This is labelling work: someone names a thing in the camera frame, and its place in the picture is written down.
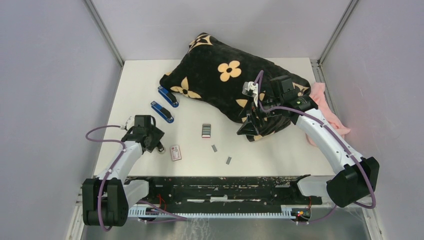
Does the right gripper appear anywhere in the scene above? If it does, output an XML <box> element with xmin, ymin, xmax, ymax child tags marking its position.
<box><xmin>236</xmin><ymin>94</ymin><xmax>283</xmax><ymax>136</ymax></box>

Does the grey beige stapler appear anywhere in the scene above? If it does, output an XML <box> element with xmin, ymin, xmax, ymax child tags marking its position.
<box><xmin>156</xmin><ymin>142</ymin><xmax>166</xmax><ymax>154</ymax></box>

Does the blue stapler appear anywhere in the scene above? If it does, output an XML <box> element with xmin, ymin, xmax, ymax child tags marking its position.
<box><xmin>150</xmin><ymin>101</ymin><xmax>174</xmax><ymax>124</ymax></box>
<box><xmin>157</xmin><ymin>85</ymin><xmax>179</xmax><ymax>108</ymax></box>

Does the grey staple strip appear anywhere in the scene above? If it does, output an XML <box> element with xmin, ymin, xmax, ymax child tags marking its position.
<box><xmin>211</xmin><ymin>144</ymin><xmax>218</xmax><ymax>153</ymax></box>
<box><xmin>225</xmin><ymin>156</ymin><xmax>232</xmax><ymax>165</ymax></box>

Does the box of staples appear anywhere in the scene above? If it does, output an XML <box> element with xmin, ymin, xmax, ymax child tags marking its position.
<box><xmin>201</xmin><ymin>123</ymin><xmax>212</xmax><ymax>139</ymax></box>

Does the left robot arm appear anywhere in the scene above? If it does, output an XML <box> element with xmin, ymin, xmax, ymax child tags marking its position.
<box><xmin>82</xmin><ymin>115</ymin><xmax>165</xmax><ymax>231</ymax></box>

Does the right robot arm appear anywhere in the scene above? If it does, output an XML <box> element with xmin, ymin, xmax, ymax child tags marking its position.
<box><xmin>237</xmin><ymin>71</ymin><xmax>380</xmax><ymax>209</ymax></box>

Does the closed red white staple box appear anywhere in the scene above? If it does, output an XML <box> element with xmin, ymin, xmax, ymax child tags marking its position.
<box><xmin>170</xmin><ymin>145</ymin><xmax>182</xmax><ymax>162</ymax></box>

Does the black pillow with beige flowers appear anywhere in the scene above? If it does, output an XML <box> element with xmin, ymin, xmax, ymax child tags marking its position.
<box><xmin>159</xmin><ymin>32</ymin><xmax>311</xmax><ymax>124</ymax></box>

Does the pink cloth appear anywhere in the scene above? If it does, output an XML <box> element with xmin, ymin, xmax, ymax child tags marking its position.
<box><xmin>309</xmin><ymin>82</ymin><xmax>351</xmax><ymax>139</ymax></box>

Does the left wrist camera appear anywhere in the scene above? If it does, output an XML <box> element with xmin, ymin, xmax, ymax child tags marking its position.
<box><xmin>120</xmin><ymin>116</ymin><xmax>135</xmax><ymax>131</ymax></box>

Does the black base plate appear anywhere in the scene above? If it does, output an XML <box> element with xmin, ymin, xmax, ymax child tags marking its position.
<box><xmin>143</xmin><ymin>176</ymin><xmax>323</xmax><ymax>214</ymax></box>

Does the white cable duct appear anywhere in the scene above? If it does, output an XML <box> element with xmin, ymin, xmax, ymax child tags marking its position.
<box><xmin>128</xmin><ymin>204</ymin><xmax>310</xmax><ymax>221</ymax></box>

